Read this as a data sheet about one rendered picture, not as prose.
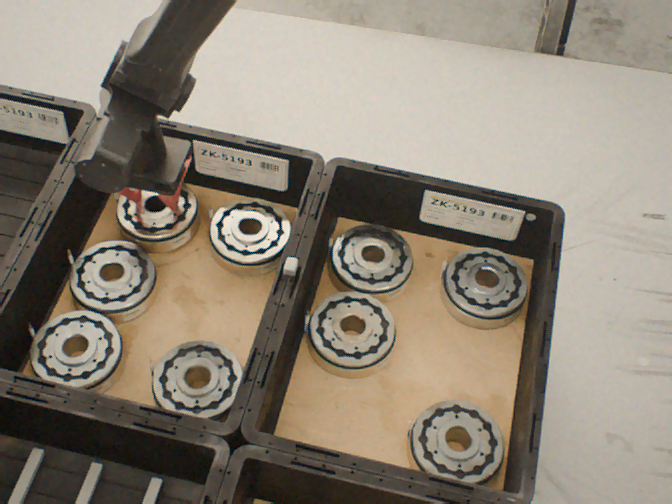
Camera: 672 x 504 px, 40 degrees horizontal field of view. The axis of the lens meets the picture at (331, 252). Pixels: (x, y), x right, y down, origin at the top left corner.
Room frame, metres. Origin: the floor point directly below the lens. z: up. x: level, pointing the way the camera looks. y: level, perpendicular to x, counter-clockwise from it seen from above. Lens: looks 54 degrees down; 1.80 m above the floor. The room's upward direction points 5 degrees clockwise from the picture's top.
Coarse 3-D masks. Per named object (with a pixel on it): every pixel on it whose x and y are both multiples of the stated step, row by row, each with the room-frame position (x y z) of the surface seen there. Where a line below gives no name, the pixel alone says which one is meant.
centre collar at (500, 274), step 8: (480, 264) 0.68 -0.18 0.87; (488, 264) 0.69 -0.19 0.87; (472, 272) 0.67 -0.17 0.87; (496, 272) 0.68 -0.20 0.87; (504, 272) 0.68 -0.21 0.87; (472, 280) 0.66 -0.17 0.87; (504, 280) 0.66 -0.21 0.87; (472, 288) 0.65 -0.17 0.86; (480, 288) 0.65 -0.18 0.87; (488, 288) 0.65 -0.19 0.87; (496, 288) 0.65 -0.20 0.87; (504, 288) 0.65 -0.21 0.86; (488, 296) 0.64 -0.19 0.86
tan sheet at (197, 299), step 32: (224, 192) 0.79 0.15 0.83; (160, 256) 0.68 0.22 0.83; (192, 256) 0.68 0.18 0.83; (64, 288) 0.62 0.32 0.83; (160, 288) 0.63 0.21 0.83; (192, 288) 0.64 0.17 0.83; (224, 288) 0.64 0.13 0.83; (256, 288) 0.64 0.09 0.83; (160, 320) 0.58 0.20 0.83; (192, 320) 0.59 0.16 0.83; (224, 320) 0.59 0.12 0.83; (256, 320) 0.60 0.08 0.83; (128, 352) 0.54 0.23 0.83; (160, 352) 0.54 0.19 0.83; (128, 384) 0.50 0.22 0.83; (192, 384) 0.50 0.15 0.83
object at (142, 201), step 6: (150, 192) 0.75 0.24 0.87; (144, 198) 0.74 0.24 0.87; (150, 198) 0.74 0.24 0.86; (138, 204) 0.73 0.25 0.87; (144, 204) 0.73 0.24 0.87; (138, 210) 0.72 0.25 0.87; (144, 210) 0.72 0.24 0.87; (168, 210) 0.72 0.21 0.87; (144, 216) 0.71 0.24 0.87; (150, 216) 0.71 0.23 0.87; (156, 216) 0.71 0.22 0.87; (162, 216) 0.71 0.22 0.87
